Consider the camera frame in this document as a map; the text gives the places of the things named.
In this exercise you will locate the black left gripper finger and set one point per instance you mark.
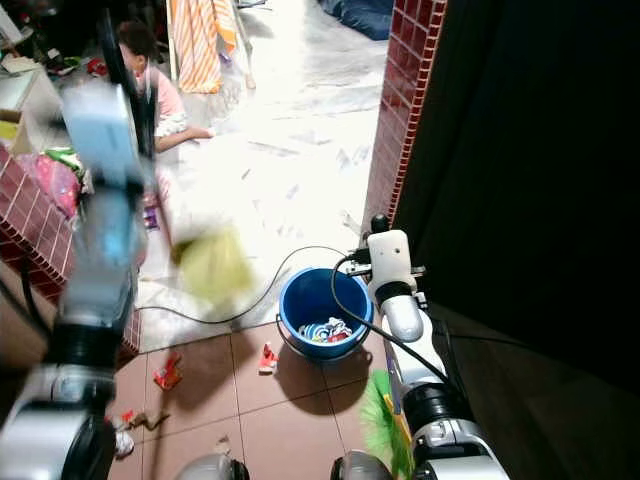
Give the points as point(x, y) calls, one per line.
point(117, 50)

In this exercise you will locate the yellow-green dustpan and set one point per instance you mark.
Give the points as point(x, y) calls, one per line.
point(215, 268)

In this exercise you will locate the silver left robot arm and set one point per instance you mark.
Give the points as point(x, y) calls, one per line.
point(95, 300)

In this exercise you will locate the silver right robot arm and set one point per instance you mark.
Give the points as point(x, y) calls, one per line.
point(425, 380)

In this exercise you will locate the small floor litter scraps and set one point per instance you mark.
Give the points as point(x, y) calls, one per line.
point(135, 425)

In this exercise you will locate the child in pink shirt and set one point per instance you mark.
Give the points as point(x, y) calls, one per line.
point(150, 85)

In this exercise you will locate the blue plastic bucket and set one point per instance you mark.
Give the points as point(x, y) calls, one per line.
point(320, 298)

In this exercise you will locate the colourful rubbish pile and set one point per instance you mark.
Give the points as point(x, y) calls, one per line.
point(328, 330)

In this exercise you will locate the orange striped cloth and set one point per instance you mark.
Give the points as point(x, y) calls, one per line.
point(198, 45)

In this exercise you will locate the pink patterned bag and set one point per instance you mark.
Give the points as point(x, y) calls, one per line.
point(60, 180)

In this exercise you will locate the white cabinet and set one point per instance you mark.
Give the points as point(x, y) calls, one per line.
point(25, 105)

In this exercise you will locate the red and white wrapper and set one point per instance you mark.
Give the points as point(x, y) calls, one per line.
point(267, 360)

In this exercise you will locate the grey right robot foot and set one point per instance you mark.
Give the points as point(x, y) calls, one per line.
point(355, 468)

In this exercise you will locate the grey robot foot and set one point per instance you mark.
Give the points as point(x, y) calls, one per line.
point(205, 468)
point(355, 468)

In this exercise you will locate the crumpled red wrapper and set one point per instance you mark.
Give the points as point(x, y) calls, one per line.
point(167, 372)

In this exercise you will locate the dark blue mattress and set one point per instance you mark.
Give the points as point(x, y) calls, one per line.
point(365, 18)

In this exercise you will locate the grey left robot foot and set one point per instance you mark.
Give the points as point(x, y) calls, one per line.
point(205, 468)

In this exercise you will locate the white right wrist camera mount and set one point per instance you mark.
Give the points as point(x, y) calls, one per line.
point(390, 260)

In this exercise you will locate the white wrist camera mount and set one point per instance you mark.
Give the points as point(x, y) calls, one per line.
point(390, 260)
point(102, 135)

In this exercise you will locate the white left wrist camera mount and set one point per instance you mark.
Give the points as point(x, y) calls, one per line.
point(102, 135)

